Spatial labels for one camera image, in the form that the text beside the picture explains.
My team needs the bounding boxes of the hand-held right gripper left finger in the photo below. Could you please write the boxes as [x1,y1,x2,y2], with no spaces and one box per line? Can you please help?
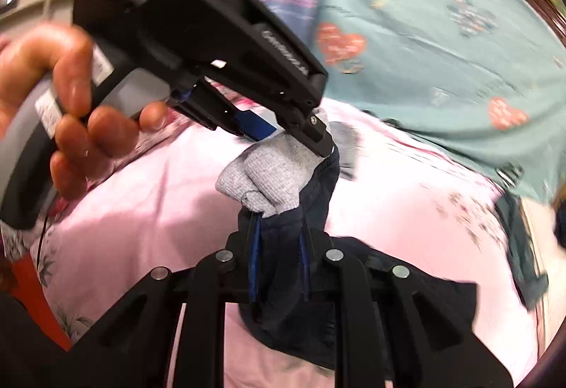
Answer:
[57,232,262,388]

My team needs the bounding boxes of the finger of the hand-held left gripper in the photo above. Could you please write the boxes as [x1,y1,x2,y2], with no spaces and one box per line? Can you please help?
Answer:
[282,106,339,160]
[169,79,284,142]

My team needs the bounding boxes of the black pants with grey lining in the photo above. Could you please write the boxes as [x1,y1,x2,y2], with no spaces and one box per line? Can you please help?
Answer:
[215,107,481,372]

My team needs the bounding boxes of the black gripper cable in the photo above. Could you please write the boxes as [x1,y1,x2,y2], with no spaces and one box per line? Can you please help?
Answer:
[36,215,48,271]

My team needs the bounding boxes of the person's left hand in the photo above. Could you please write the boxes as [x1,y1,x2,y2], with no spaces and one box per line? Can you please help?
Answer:
[0,22,169,202]

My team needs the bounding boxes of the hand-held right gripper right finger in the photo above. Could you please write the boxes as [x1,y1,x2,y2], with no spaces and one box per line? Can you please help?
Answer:
[298,229,516,388]

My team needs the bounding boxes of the teal heart print sheet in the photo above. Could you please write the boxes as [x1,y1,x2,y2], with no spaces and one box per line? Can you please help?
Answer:
[313,0,566,208]

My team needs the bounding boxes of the pink floral bedsheet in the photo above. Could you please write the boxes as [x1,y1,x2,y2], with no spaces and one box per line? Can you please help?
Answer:
[0,96,550,388]

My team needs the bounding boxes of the teal grey garment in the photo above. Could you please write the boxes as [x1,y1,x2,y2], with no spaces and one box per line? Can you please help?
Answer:
[497,193,551,312]

